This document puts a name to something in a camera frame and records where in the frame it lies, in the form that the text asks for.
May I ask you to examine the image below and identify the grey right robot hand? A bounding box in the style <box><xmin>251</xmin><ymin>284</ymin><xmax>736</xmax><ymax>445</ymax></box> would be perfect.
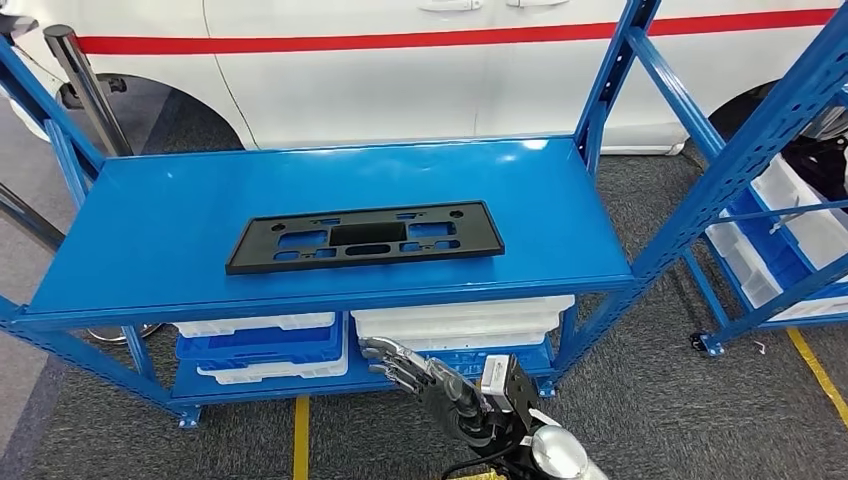
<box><xmin>359</xmin><ymin>336</ymin><xmax>495</xmax><ymax>448</ymax></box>

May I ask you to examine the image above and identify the wide blue plastic bin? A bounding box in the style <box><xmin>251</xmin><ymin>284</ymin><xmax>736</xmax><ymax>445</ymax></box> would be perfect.
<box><xmin>370</xmin><ymin>341</ymin><xmax>556</xmax><ymax>379</ymax></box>

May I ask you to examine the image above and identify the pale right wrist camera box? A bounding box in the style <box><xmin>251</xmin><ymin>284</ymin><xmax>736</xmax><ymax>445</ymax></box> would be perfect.
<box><xmin>480</xmin><ymin>355</ymin><xmax>513</xmax><ymax>399</ymax></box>

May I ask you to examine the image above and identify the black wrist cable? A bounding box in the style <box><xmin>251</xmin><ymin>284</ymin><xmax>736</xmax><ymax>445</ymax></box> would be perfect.
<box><xmin>440</xmin><ymin>443</ymin><xmax>518</xmax><ymax>480</ymax></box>

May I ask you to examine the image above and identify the black plastic plate bracket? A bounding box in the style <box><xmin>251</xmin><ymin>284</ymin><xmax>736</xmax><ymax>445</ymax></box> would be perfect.
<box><xmin>225</xmin><ymin>200</ymin><xmax>507</xmax><ymax>277</ymax></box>

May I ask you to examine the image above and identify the chrome stanchion post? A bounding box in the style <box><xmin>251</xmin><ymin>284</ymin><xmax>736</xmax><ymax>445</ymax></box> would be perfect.
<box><xmin>42</xmin><ymin>25</ymin><xmax>135</xmax><ymax>159</ymax></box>
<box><xmin>0</xmin><ymin>182</ymin><xmax>164</xmax><ymax>346</ymax></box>

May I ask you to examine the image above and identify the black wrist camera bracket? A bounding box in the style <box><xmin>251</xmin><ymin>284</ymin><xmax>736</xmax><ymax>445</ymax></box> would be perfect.
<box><xmin>500</xmin><ymin>360</ymin><xmax>543</xmax><ymax>429</ymax></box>

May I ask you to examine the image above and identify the yellow floor tape square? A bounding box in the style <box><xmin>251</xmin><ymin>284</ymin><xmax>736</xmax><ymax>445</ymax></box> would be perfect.
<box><xmin>293</xmin><ymin>396</ymin><xmax>498</xmax><ymax>480</ymax></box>
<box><xmin>786</xmin><ymin>327</ymin><xmax>848</xmax><ymax>429</ymax></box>

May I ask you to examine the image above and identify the white car with red stripe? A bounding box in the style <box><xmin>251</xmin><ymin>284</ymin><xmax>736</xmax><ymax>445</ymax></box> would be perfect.
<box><xmin>0</xmin><ymin>0</ymin><xmax>848</xmax><ymax>157</ymax></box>

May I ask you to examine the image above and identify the black bulky object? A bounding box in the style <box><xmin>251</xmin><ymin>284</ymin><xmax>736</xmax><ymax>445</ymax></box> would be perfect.
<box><xmin>781</xmin><ymin>129</ymin><xmax>848</xmax><ymax>203</ymax></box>

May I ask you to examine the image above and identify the blue metal shelf rack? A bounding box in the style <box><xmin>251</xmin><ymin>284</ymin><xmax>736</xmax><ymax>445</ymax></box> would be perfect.
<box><xmin>0</xmin><ymin>0</ymin><xmax>848</xmax><ymax>431</ymax></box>
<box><xmin>682</xmin><ymin>86</ymin><xmax>848</xmax><ymax>359</ymax></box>

